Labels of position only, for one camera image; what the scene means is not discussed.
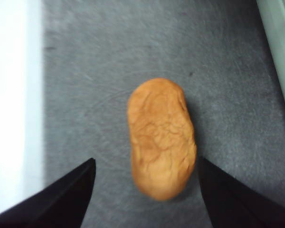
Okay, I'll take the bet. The mint green breakfast machine base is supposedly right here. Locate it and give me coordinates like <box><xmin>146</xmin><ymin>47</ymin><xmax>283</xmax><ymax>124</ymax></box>
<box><xmin>256</xmin><ymin>0</ymin><xmax>285</xmax><ymax>96</ymax></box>

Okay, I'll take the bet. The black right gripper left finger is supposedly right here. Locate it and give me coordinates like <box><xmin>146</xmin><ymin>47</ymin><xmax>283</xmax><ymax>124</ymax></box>
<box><xmin>0</xmin><ymin>157</ymin><xmax>96</xmax><ymax>228</ymax></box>

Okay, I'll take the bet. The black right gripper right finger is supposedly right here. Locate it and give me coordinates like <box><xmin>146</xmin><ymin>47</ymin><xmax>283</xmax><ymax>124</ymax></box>
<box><xmin>199</xmin><ymin>156</ymin><xmax>285</xmax><ymax>228</ymax></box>

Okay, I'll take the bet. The brown potato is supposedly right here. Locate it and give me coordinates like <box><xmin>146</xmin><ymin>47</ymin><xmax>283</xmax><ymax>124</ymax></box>
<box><xmin>127</xmin><ymin>77</ymin><xmax>198</xmax><ymax>202</ymax></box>

